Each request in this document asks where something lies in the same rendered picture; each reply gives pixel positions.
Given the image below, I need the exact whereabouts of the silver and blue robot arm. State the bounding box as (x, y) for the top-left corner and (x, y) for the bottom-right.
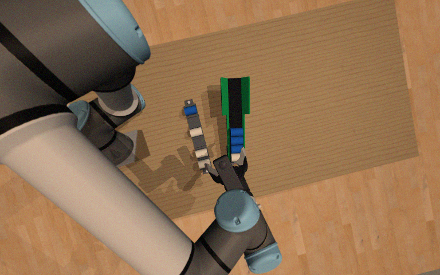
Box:
(0, 0), (282, 275)

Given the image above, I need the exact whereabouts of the blue cylinder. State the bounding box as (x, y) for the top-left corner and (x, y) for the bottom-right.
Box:
(184, 105), (197, 116)
(230, 136), (243, 146)
(230, 128), (243, 137)
(230, 145), (243, 154)

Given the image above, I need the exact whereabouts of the beige cylinder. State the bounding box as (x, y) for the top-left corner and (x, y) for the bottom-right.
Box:
(198, 158), (211, 169)
(195, 148), (208, 158)
(231, 153), (240, 162)
(190, 127), (203, 137)

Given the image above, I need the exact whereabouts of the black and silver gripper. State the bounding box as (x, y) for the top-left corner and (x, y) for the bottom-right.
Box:
(204, 147), (253, 196)

